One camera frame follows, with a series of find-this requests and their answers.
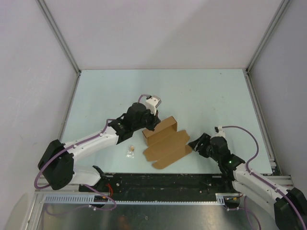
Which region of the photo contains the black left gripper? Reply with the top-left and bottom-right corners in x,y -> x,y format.
132,106 -> 160,131

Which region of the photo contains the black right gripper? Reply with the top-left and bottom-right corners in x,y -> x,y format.
188,133 -> 220,163

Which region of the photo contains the brown cardboard box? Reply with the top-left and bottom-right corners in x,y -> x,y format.
142,116 -> 192,170

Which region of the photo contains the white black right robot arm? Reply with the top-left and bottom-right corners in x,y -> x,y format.
189,133 -> 307,230

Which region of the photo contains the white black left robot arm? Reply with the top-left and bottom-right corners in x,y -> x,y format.
35,96 -> 161,192

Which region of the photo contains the small cardboard scrap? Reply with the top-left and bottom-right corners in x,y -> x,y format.
126,145 -> 135,158

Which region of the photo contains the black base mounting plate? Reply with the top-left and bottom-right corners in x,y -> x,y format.
92,173 -> 234,194

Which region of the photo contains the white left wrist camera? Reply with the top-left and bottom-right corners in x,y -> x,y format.
145,95 -> 162,115

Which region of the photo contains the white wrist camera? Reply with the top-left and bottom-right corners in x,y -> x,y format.
145,95 -> 162,115
214,126 -> 226,138

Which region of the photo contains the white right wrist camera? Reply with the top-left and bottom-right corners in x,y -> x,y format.
214,126 -> 226,138

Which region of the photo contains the grey slotted cable duct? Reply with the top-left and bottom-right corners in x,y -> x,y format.
43,193 -> 242,206

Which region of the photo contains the aluminium front rail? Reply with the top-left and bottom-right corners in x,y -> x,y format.
35,174 -> 295,195

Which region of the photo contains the aluminium frame post left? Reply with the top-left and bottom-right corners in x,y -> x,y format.
35,0 -> 81,76

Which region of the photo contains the aluminium frame post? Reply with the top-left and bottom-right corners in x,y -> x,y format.
35,0 -> 81,76
246,0 -> 292,73

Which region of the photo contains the aluminium frame post right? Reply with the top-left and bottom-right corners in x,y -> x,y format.
246,0 -> 292,73

